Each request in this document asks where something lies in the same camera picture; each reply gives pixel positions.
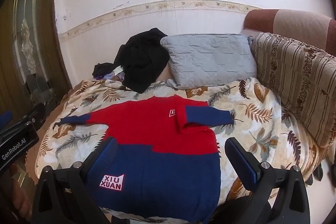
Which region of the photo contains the red and blue sweater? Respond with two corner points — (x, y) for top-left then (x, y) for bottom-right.
(54, 95), (235, 224)

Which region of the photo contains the small dark cloth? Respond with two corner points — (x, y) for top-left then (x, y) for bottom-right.
(92, 63), (116, 77)

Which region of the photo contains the red and beige headboard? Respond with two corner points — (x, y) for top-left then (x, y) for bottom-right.
(241, 9), (336, 56)

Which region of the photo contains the striped brown cushion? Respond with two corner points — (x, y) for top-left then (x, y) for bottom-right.
(251, 32), (336, 148)

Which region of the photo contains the purple plastic bag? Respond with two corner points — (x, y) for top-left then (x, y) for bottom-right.
(96, 67), (126, 82)

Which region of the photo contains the black garment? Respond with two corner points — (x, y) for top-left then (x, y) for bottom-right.
(113, 28), (171, 94)

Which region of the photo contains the grey quilted pillow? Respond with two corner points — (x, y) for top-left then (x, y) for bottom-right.
(160, 33), (258, 90)

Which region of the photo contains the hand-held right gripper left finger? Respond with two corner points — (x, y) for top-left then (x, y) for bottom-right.
(31, 137), (118, 224)

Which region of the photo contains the wooden door with glass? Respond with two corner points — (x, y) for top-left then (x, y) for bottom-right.
(0, 0), (72, 114)

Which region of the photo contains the leaf print blanket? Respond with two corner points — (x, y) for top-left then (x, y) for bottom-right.
(26, 77), (328, 224)

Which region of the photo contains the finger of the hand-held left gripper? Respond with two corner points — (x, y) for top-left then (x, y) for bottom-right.
(22, 103), (46, 130)
(0, 110), (13, 131)

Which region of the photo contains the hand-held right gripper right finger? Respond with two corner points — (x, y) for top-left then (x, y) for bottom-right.
(225, 137), (310, 224)

